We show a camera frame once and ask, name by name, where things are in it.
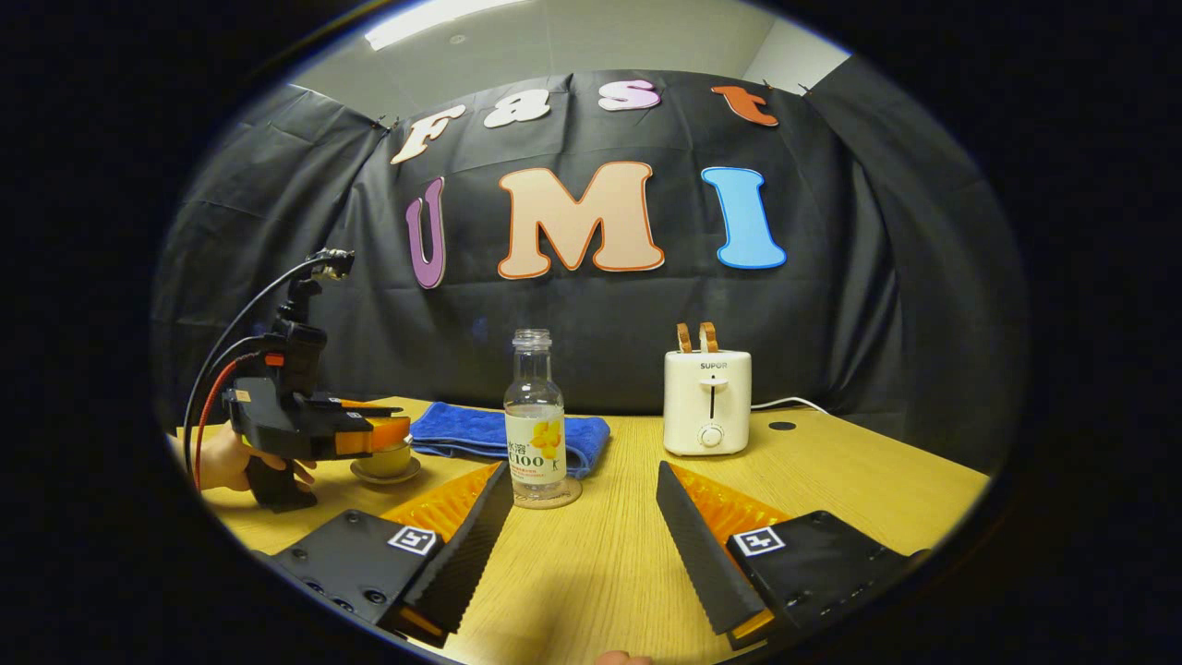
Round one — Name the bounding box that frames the round cork coaster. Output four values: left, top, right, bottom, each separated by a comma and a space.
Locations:
511, 475, 584, 510

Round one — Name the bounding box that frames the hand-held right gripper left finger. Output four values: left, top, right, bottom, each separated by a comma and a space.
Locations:
268, 460, 515, 647

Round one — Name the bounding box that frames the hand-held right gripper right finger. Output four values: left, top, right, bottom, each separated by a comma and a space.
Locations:
654, 460, 934, 652

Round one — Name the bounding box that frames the clear plastic water bottle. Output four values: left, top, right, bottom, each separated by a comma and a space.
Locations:
503, 329, 568, 503

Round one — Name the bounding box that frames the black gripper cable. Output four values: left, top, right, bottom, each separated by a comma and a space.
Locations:
187, 334, 269, 435
182, 257, 320, 453

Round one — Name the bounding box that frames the red gripper cable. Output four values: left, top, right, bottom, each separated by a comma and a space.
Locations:
192, 356, 271, 489

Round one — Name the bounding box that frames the blue folded towel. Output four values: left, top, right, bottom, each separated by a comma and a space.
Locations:
408, 401, 612, 479

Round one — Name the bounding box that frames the black backdrop cloth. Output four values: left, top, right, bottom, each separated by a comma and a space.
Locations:
152, 55, 1031, 477

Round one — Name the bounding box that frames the white toaster cable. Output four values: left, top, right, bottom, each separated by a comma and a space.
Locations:
750, 396, 834, 417

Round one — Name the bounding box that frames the cream toaster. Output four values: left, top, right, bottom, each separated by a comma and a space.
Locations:
663, 349, 753, 457

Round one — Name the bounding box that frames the cream ceramic saucer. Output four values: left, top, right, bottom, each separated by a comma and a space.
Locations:
350, 456, 422, 487

